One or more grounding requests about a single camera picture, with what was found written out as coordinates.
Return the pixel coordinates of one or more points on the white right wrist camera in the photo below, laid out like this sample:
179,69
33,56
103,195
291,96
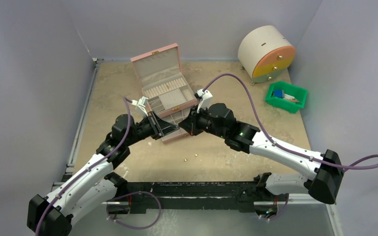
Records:
204,98

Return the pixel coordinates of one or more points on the aluminium table frame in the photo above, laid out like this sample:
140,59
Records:
71,162

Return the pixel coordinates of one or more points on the pink jewelry box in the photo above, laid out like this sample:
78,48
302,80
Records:
161,78

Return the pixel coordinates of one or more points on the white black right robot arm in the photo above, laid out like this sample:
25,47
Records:
318,173

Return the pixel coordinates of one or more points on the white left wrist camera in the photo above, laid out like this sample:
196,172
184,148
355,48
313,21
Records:
140,106

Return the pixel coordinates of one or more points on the blue block in bin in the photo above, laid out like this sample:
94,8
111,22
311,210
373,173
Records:
278,93

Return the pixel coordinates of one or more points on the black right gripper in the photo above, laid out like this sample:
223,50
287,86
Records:
193,121

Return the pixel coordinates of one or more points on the round white drawer cabinet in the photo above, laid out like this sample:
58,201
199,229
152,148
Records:
265,54

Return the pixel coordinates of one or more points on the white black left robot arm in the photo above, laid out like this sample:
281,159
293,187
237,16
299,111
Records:
56,213

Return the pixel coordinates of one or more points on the green plastic bin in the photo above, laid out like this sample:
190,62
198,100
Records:
298,92

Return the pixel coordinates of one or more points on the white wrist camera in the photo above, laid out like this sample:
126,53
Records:
204,98
140,106

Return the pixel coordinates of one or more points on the white tool in bin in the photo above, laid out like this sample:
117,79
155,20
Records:
290,98

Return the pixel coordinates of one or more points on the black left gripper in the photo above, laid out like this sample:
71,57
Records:
162,127

